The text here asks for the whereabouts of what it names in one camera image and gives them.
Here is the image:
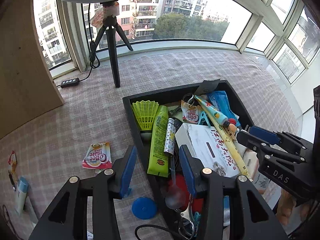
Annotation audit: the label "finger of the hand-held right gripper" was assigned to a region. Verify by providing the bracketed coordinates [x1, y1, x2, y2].
[236, 130, 307, 165]
[246, 125, 314, 155]

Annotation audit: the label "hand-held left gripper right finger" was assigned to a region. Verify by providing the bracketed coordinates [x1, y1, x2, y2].
[179, 144, 288, 240]

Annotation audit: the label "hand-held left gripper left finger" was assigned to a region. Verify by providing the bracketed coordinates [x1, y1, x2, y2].
[29, 145, 137, 240]

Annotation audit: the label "yellow long stick packet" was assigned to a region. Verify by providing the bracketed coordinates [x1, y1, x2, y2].
[210, 115, 250, 178]

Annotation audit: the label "red yellow small toy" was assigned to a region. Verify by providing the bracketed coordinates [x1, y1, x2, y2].
[224, 119, 240, 133]

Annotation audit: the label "patterned lighter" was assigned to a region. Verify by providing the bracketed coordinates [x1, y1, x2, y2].
[164, 118, 175, 157]

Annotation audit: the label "silver metal clip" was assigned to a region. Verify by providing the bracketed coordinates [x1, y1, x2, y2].
[175, 195, 198, 239]

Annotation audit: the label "blue face mask packet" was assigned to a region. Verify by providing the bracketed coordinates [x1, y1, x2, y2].
[206, 91, 242, 128]

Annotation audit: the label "teal fruit print tube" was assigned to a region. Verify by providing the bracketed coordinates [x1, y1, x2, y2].
[194, 94, 229, 125]

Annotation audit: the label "coffee creamer packet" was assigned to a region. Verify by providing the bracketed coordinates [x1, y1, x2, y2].
[82, 142, 113, 170]
[181, 99, 203, 124]

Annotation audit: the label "black storage tray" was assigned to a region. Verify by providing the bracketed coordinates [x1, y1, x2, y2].
[122, 79, 258, 240]

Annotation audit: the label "plaid cloth covered desktop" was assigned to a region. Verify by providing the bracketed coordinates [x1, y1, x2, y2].
[0, 51, 304, 240]

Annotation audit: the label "person's right hand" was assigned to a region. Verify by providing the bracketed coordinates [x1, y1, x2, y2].
[276, 187, 315, 228]

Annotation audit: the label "red cloth item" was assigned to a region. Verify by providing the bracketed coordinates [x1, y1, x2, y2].
[166, 172, 204, 207]

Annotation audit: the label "clear plastic spoon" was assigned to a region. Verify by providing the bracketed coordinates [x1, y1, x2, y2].
[165, 155, 187, 209]

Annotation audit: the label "white cardboard box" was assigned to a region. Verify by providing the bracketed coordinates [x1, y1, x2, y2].
[174, 123, 247, 178]

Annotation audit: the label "blue round disc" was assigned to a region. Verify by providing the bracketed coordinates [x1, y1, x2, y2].
[132, 197, 158, 220]

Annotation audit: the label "green squeeze tube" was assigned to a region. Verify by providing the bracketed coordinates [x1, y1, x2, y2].
[147, 105, 169, 178]

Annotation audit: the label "yellow-green plastic shuttlecock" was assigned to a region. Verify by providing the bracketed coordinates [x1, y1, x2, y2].
[132, 100, 160, 133]

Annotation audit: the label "dark grey logo packet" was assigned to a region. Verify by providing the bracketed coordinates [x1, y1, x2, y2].
[194, 79, 221, 95]

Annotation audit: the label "white tube teal cap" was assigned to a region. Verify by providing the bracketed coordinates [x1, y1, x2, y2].
[14, 176, 30, 215]

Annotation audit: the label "small orange packet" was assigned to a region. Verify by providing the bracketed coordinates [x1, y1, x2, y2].
[7, 151, 18, 180]

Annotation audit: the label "green trees outside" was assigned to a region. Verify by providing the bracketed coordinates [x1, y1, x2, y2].
[152, 12, 229, 42]

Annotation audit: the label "large wooden board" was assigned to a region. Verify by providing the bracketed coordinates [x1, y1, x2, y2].
[0, 0, 65, 139]

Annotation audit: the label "pink paper tag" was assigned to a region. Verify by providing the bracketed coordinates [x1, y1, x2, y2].
[90, 6, 118, 28]

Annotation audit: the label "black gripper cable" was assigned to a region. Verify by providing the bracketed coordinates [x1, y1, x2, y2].
[135, 224, 173, 240]

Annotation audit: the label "white window frame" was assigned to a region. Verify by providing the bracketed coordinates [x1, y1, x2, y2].
[32, 0, 320, 85]

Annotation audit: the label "black inline switch cable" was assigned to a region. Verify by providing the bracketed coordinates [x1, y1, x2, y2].
[60, 2, 101, 88]

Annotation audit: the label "ring light on tripod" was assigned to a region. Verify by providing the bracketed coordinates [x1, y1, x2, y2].
[94, 0, 134, 88]

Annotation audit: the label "black hair tie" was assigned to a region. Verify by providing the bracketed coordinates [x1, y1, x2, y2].
[2, 204, 15, 230]

